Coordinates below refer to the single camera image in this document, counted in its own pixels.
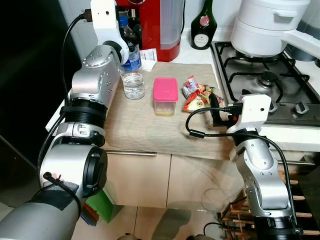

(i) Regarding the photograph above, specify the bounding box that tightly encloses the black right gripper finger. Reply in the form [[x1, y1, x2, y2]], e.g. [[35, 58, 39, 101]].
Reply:
[[208, 93, 226, 127]]

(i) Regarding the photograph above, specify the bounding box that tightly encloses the orange snack packet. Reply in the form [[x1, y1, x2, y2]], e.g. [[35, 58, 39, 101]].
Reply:
[[183, 84, 226, 112]]

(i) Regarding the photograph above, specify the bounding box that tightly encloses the red white snack packet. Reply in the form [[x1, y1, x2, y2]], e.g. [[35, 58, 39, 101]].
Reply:
[[182, 75, 202, 99]]

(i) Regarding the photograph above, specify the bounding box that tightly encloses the black gas hob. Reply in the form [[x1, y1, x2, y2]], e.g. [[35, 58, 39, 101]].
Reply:
[[212, 41, 320, 127]]

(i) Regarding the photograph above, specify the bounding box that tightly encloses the pink lid plastic container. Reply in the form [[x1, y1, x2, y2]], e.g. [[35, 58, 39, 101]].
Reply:
[[152, 77, 179, 117]]

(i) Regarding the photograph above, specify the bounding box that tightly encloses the red coffee machine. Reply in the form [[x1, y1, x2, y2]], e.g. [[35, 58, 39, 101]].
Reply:
[[114, 0, 184, 63]]

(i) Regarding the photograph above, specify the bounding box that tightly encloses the black hob knob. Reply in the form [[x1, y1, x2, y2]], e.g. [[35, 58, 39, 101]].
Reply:
[[294, 101, 309, 115]]

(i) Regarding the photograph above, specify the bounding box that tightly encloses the dark green glass bottle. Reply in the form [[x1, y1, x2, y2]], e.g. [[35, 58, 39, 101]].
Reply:
[[190, 0, 218, 50]]

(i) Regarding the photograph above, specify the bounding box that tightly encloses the beige woven table cloth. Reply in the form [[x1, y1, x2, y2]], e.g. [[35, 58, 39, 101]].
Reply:
[[102, 62, 242, 161]]

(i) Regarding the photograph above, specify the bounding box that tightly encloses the white paper label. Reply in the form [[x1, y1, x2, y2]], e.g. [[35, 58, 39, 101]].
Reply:
[[139, 48, 159, 72]]

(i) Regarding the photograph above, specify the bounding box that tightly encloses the clear plastic water bottle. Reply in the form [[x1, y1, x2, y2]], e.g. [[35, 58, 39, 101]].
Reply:
[[119, 15, 146, 100]]

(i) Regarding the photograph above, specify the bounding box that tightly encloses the glossy cream drawer cabinet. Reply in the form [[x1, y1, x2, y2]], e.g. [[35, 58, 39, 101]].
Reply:
[[102, 150, 251, 210]]

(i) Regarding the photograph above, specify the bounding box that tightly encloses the wooden slatted rack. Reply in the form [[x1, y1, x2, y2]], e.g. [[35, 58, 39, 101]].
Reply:
[[219, 167, 320, 240]]

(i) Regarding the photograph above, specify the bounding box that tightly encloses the green storage box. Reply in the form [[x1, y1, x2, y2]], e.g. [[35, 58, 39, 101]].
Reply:
[[86, 189, 117, 224]]

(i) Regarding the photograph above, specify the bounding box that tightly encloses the orange-red storage box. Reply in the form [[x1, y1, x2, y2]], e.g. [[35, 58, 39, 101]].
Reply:
[[81, 200, 98, 221]]

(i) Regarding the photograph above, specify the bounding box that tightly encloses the blue storage box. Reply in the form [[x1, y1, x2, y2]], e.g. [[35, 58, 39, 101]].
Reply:
[[80, 212, 97, 227]]

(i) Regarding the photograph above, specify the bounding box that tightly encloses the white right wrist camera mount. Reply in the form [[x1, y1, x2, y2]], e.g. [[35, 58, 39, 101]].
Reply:
[[227, 93, 273, 135]]

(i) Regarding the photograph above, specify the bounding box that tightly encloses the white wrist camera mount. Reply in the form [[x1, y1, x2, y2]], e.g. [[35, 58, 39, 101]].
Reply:
[[227, 93, 273, 135], [89, 0, 131, 51]]

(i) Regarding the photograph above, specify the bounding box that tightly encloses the white pot with handle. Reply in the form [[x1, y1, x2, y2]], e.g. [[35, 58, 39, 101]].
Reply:
[[230, 0, 320, 61]]

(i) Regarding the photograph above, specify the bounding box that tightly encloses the metal drawer handle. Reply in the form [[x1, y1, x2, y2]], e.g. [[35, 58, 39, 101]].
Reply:
[[105, 150, 159, 157]]

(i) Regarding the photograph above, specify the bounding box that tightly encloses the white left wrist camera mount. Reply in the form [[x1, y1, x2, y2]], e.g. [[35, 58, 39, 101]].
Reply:
[[89, 0, 131, 51]]

